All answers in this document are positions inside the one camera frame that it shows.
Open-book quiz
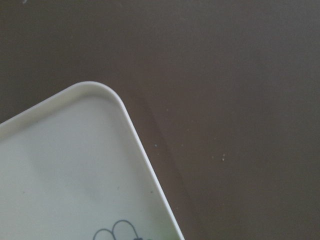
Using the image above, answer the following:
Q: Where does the white rectangular tray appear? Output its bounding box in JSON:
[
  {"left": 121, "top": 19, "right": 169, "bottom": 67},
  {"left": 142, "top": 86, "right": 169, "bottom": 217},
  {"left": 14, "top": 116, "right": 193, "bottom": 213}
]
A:
[{"left": 0, "top": 81, "right": 184, "bottom": 240}]

